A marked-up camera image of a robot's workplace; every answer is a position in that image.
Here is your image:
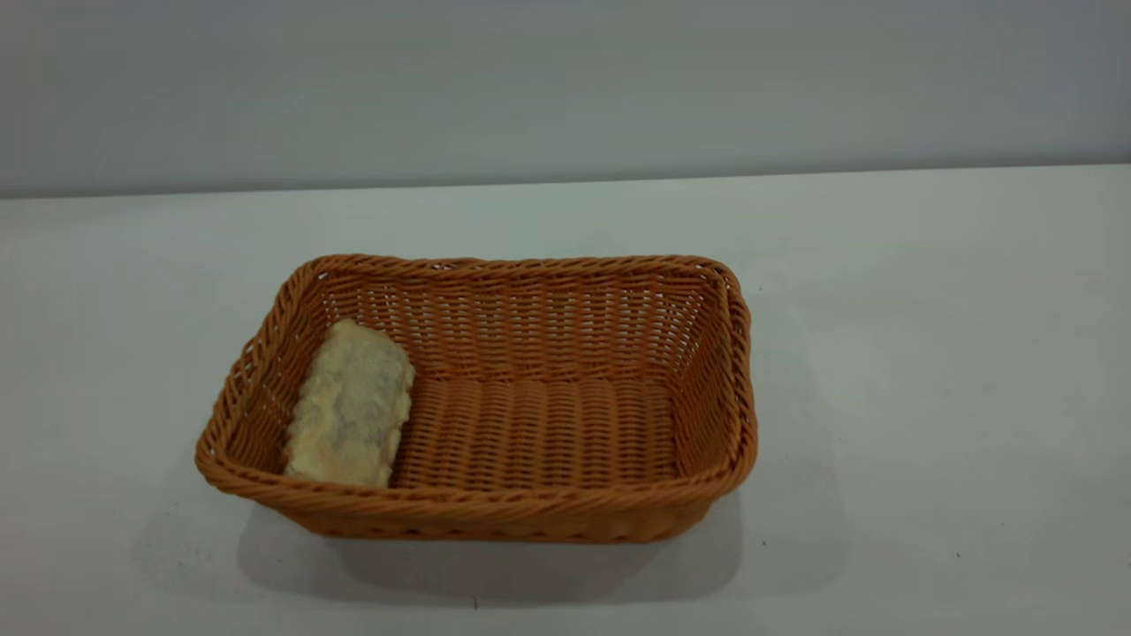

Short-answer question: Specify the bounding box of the orange woven wicker basket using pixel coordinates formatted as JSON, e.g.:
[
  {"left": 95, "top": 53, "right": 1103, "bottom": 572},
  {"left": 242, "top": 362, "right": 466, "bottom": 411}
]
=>
[{"left": 195, "top": 254, "right": 759, "bottom": 543}]

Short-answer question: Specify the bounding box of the oblong bread roll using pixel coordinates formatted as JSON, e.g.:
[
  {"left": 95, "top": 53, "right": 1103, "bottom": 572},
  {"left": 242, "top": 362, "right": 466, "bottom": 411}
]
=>
[{"left": 283, "top": 318, "right": 415, "bottom": 488}]

